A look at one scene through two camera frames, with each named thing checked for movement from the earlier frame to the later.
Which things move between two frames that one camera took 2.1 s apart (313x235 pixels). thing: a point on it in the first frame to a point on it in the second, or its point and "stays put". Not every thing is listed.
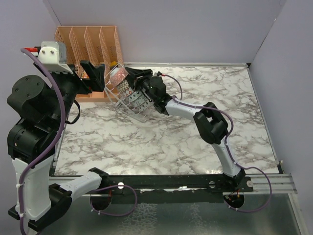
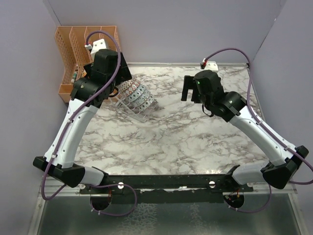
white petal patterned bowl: [143, 106] stays put
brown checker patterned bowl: [123, 86] stays put
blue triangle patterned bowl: [134, 96] stays put
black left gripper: [97, 81] to [124, 75]
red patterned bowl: [128, 92] stays put
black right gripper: [133, 74] to [190, 83]
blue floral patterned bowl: [140, 101] stays put
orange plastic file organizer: [97, 45] stays put
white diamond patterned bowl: [150, 107] to [147, 103]
